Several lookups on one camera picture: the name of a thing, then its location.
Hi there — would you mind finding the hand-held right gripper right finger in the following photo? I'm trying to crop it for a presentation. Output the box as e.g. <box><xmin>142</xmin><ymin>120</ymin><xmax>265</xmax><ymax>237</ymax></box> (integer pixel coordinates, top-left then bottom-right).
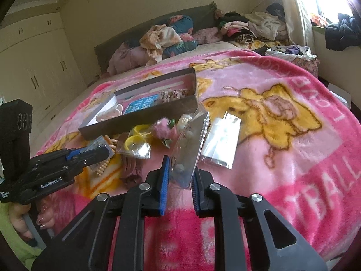
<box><xmin>191</xmin><ymin>169</ymin><xmax>329</xmax><ymax>271</ymax></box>

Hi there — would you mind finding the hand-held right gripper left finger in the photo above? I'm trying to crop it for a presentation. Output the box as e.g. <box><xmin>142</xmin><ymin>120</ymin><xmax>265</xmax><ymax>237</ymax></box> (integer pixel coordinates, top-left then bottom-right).
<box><xmin>31</xmin><ymin>155</ymin><xmax>172</xmax><ymax>271</ymax></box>

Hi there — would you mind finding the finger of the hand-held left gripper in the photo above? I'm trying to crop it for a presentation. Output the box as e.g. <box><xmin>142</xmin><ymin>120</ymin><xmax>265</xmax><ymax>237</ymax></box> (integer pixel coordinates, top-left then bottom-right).
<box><xmin>67</xmin><ymin>146</ymin><xmax>111</xmax><ymax>175</ymax></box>
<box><xmin>30</xmin><ymin>147</ymin><xmax>86</xmax><ymax>170</ymax></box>

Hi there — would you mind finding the grey jewelry card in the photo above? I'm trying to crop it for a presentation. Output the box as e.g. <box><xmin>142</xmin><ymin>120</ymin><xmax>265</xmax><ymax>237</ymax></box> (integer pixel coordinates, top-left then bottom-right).
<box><xmin>85</xmin><ymin>136</ymin><xmax>109</xmax><ymax>151</ymax></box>

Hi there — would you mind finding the beige spiral hair tie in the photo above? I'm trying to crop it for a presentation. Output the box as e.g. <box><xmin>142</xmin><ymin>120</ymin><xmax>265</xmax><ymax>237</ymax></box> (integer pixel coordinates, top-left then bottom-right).
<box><xmin>94</xmin><ymin>135</ymin><xmax>117</xmax><ymax>177</ymax></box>

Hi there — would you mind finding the brown hair clip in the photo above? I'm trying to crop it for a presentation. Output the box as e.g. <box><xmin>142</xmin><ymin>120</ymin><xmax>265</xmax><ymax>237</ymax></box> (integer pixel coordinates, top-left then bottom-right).
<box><xmin>121</xmin><ymin>158</ymin><xmax>147</xmax><ymax>188</ymax></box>

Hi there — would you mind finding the yellow bangles packet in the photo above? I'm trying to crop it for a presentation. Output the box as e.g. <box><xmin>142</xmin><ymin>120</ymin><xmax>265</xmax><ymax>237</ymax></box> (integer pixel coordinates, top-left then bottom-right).
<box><xmin>117</xmin><ymin>124</ymin><xmax>154</xmax><ymax>159</ymax></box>

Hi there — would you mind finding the grey cardboard box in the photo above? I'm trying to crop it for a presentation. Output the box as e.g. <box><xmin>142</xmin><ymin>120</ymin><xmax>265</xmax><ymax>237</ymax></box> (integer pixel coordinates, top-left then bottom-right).
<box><xmin>78</xmin><ymin>68</ymin><xmax>198</xmax><ymax>141</ymax></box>

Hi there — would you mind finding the pink fluffy keychain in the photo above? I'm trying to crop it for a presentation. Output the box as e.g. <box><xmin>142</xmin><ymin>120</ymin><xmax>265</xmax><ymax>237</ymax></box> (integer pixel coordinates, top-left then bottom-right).
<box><xmin>151</xmin><ymin>119</ymin><xmax>179</xmax><ymax>149</ymax></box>

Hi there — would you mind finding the clear silver packet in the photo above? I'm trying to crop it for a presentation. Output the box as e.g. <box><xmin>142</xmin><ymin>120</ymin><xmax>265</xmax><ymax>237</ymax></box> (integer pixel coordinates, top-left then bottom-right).
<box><xmin>201</xmin><ymin>111</ymin><xmax>242</xmax><ymax>169</ymax></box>

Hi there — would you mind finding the clear ball keychain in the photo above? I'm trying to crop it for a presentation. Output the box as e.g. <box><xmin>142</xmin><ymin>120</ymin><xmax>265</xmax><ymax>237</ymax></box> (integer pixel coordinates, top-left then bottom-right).
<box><xmin>177</xmin><ymin>114</ymin><xmax>195</xmax><ymax>130</ymax></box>

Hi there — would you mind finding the person's left hand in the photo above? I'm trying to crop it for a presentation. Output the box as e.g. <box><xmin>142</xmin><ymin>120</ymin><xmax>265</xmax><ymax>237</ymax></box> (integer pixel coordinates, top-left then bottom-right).
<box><xmin>9</xmin><ymin>200</ymin><xmax>55</xmax><ymax>240</ymax></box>

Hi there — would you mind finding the blue printed card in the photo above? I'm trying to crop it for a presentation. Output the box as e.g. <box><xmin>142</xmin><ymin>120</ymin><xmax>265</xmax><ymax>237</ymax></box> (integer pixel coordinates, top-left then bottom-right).
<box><xmin>123</xmin><ymin>94</ymin><xmax>161</xmax><ymax>115</ymax></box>

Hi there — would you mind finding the cream wardrobe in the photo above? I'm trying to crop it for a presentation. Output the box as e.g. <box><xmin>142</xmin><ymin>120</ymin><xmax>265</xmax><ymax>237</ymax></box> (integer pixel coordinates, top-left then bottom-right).
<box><xmin>0</xmin><ymin>13</ymin><xmax>86</xmax><ymax>125</ymax></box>

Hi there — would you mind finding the leopard print scrunchie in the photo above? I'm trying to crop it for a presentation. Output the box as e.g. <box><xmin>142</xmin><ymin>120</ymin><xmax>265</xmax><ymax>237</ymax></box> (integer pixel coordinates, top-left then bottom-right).
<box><xmin>159</xmin><ymin>88</ymin><xmax>191</xmax><ymax>103</ymax></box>

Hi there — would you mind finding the pink printed blanket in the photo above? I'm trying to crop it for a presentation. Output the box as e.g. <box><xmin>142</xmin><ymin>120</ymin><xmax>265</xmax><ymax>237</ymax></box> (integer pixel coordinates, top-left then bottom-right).
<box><xmin>37</xmin><ymin>48</ymin><xmax>361</xmax><ymax>271</ymax></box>

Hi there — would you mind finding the pink quilt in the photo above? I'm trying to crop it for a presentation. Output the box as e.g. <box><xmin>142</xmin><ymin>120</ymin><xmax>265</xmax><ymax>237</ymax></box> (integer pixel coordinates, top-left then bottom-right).
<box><xmin>107</xmin><ymin>42</ymin><xmax>150</xmax><ymax>74</ymax></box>

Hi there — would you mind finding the pile of clothes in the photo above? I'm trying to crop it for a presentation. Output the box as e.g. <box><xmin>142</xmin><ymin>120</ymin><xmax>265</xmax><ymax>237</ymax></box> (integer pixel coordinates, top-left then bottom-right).
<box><xmin>216</xmin><ymin>3</ymin><xmax>291</xmax><ymax>48</ymax></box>
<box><xmin>94</xmin><ymin>3</ymin><xmax>218</xmax><ymax>71</ymax></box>

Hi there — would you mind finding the beige floral cloth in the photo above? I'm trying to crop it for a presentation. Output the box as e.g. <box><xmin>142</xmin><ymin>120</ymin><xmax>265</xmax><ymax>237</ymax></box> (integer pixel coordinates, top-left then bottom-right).
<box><xmin>139</xmin><ymin>24</ymin><xmax>184</xmax><ymax>67</ymax></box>

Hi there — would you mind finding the blue floral quilt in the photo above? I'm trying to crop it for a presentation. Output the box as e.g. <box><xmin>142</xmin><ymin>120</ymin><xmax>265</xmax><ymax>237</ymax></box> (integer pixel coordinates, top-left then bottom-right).
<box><xmin>162</xmin><ymin>15</ymin><xmax>198</xmax><ymax>58</ymax></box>

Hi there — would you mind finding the pink floral pillow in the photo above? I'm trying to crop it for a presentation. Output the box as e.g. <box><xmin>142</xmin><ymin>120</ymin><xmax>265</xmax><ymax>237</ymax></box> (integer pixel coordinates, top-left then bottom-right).
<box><xmin>194</xmin><ymin>27</ymin><xmax>223</xmax><ymax>45</ymax></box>

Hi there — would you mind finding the white bag of clothes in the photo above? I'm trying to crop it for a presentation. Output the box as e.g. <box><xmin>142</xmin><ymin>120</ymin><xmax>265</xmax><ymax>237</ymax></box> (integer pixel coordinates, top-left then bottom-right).
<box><xmin>265</xmin><ymin>44</ymin><xmax>320</xmax><ymax>77</ymax></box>

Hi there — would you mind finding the cream curtain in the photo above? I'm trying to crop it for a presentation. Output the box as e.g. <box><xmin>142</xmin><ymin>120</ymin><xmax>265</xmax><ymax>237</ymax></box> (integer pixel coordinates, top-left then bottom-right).
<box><xmin>275</xmin><ymin>0</ymin><xmax>315</xmax><ymax>48</ymax></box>

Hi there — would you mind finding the black jacket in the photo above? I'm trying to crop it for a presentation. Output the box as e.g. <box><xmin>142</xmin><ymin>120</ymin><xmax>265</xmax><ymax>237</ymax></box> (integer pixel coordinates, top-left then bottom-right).
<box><xmin>324</xmin><ymin>13</ymin><xmax>361</xmax><ymax>51</ymax></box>

